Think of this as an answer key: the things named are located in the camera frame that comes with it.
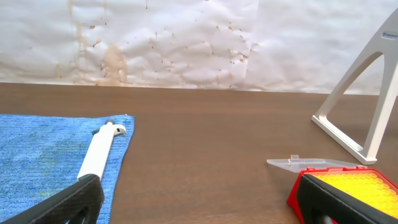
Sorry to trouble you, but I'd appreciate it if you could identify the blue cloth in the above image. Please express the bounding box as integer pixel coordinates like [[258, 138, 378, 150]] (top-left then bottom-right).
[[0, 113, 136, 224]]

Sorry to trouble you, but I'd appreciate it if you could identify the white and blue stand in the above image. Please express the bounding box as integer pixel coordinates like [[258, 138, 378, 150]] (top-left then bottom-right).
[[311, 7, 398, 166]]

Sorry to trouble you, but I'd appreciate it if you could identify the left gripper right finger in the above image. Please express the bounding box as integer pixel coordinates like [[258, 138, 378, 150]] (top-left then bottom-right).
[[295, 173, 398, 224]]

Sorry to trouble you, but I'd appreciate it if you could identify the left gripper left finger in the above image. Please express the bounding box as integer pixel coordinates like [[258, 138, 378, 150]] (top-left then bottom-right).
[[0, 173, 106, 224]]

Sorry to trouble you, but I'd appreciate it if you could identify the red and yellow tip box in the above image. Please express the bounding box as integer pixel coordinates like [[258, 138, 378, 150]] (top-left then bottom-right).
[[266, 154, 398, 224]]

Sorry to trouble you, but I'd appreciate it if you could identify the white pipette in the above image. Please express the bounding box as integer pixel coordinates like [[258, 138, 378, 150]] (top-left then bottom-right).
[[76, 119, 127, 182]]

